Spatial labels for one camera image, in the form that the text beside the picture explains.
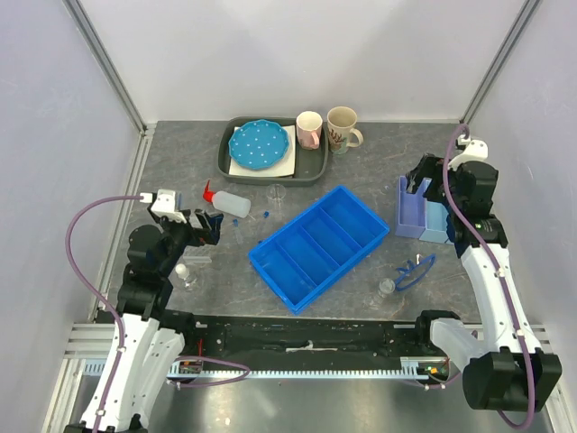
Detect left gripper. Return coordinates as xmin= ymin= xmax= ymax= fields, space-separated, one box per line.
xmin=149 ymin=205 xmax=223 ymax=276

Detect white wash bottle red cap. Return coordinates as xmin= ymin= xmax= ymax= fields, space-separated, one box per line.
xmin=203 ymin=181 xmax=252 ymax=218

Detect round glass flask white stopper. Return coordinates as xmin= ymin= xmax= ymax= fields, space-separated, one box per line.
xmin=174 ymin=263 xmax=197 ymax=290

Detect clear glass beaker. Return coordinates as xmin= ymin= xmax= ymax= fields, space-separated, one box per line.
xmin=266 ymin=183 xmax=286 ymax=209

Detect blue safety glasses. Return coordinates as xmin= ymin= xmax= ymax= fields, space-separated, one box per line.
xmin=394 ymin=253 xmax=436 ymax=291

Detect glass stoppered bottle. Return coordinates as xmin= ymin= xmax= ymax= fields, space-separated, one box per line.
xmin=369 ymin=278 xmax=396 ymax=309

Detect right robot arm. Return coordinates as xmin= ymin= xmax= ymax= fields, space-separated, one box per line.
xmin=406 ymin=153 xmax=563 ymax=412

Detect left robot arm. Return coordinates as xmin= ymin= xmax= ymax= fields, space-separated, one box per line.
xmin=64 ymin=209 xmax=224 ymax=432

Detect purple and blue organizer bins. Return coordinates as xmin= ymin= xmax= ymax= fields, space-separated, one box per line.
xmin=395 ymin=176 xmax=451 ymax=244

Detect beige patterned mug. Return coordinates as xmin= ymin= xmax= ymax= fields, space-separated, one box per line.
xmin=327 ymin=106 xmax=364 ymax=154

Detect blue polka dot plate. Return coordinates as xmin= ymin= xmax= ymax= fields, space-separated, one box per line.
xmin=228 ymin=119 xmax=289 ymax=170

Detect blue divided plastic tray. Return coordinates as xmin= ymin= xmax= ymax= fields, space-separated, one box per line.
xmin=248 ymin=186 xmax=389 ymax=315

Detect white square plate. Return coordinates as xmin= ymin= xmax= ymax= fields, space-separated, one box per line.
xmin=228 ymin=125 xmax=296 ymax=178

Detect grey plastic tray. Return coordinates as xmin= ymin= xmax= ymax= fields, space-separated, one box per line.
xmin=216 ymin=117 xmax=329 ymax=187

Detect pink mug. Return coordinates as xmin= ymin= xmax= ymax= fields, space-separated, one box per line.
xmin=296 ymin=111 xmax=323 ymax=150

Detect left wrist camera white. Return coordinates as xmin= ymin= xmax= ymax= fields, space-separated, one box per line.
xmin=150 ymin=189 xmax=188 ymax=223

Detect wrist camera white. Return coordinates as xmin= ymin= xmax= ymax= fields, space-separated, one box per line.
xmin=150 ymin=189 xmax=188 ymax=223
xmin=448 ymin=135 xmax=488 ymax=170

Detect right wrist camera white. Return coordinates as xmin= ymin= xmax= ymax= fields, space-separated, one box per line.
xmin=448 ymin=135 xmax=488 ymax=170

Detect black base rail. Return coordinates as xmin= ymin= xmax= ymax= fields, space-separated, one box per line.
xmin=160 ymin=310 xmax=460 ymax=370

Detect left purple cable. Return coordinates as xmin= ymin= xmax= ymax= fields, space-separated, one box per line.
xmin=65 ymin=192 xmax=252 ymax=433

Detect grey cable duct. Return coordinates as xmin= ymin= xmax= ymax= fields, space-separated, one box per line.
xmin=83 ymin=358 xmax=452 ymax=379

